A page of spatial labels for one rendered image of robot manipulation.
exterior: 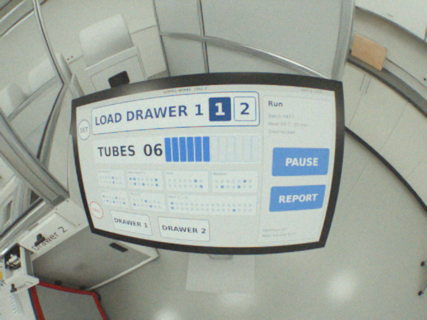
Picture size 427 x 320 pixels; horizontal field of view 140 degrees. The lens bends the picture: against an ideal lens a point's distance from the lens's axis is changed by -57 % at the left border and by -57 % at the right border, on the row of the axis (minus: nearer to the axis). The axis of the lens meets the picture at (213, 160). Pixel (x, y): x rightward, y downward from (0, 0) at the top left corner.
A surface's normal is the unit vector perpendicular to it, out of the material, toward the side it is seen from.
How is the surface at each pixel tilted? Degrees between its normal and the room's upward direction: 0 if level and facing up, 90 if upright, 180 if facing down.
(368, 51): 89
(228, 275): 3
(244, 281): 3
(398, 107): 90
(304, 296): 0
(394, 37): 90
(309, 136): 50
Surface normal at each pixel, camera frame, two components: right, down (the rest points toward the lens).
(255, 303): -0.09, -0.63
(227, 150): -0.11, 0.18
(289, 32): -0.82, 0.48
